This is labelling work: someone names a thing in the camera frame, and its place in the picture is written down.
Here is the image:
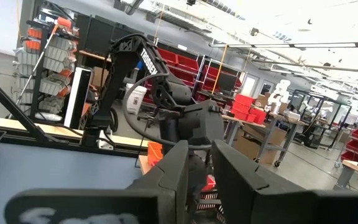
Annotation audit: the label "small brown cardboard box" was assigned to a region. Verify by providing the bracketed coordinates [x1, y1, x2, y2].
[91, 67, 110, 90]

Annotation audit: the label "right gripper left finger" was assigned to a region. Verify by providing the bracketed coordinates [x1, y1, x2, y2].
[4, 139, 190, 224]

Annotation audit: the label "red bins stack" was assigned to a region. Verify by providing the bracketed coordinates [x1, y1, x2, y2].
[231, 94, 267, 124]

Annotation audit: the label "black storage cabinets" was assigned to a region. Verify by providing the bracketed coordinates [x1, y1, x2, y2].
[76, 14, 155, 68]

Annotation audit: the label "white robot figure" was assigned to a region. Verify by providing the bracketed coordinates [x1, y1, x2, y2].
[267, 79, 291, 113]

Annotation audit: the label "wooden top side table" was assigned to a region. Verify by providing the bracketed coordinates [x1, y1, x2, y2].
[334, 160, 358, 190]

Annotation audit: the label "orange slotted plastic basket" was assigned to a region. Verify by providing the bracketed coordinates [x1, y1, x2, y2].
[147, 141, 165, 166]

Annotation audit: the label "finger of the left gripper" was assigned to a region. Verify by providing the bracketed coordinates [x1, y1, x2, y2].
[188, 151, 209, 203]

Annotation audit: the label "white upright panel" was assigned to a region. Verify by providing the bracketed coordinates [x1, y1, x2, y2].
[63, 67, 93, 130]

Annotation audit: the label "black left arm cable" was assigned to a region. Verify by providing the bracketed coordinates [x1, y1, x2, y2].
[122, 73, 213, 151]

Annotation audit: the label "black computer monitor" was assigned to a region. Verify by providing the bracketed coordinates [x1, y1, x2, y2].
[218, 71, 239, 94]

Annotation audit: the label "black aluminium table frame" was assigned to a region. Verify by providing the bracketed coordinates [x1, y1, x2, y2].
[0, 63, 150, 156]

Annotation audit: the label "black frame workstation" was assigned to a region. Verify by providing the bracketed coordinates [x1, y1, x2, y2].
[290, 89, 352, 149]

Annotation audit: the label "grey and orange bin rack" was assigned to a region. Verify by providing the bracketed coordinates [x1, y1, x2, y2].
[12, 17, 80, 122]

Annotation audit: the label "yellow hanging cord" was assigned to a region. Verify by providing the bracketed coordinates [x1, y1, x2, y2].
[211, 45, 228, 94]

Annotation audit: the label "light workbench table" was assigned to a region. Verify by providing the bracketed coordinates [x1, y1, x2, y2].
[221, 111, 309, 167]

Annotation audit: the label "red slotted plastic basket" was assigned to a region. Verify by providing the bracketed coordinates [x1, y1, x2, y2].
[201, 174, 217, 192]

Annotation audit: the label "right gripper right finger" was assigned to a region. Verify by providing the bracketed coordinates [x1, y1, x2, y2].
[211, 139, 358, 224]

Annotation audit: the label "long ceiling light bar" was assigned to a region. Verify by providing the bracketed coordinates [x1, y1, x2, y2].
[208, 42, 358, 49]

